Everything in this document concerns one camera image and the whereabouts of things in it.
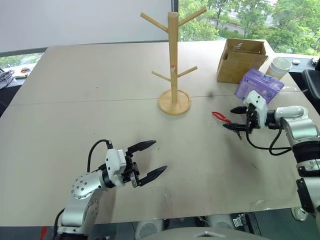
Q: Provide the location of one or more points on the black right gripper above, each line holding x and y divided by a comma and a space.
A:
253, 120

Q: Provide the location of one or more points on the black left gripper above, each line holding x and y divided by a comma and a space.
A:
131, 172

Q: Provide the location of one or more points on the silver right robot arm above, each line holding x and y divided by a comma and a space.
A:
298, 125

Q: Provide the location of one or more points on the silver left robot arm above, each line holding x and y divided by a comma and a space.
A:
85, 186

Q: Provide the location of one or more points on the wooden tree stand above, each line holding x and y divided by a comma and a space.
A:
172, 62

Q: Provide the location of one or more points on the purple tissue pack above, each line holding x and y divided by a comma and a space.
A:
260, 83

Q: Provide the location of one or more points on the open cardboard box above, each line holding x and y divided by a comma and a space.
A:
232, 67

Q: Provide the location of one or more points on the white paper cup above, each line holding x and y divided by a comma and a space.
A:
276, 71

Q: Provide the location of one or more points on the small white desk object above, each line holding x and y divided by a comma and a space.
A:
296, 62

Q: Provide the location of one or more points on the black office chair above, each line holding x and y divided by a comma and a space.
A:
311, 80

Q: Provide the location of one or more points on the grey robot torso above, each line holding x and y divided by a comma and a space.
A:
205, 233

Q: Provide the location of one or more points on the white window blind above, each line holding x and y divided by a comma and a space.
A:
85, 22

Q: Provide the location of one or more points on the small orange object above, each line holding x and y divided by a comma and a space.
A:
24, 70

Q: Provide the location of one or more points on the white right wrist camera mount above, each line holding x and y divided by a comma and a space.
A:
260, 105

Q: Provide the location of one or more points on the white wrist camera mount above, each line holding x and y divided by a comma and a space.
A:
113, 162
260, 105

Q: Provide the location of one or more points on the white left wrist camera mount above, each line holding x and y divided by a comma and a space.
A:
113, 162

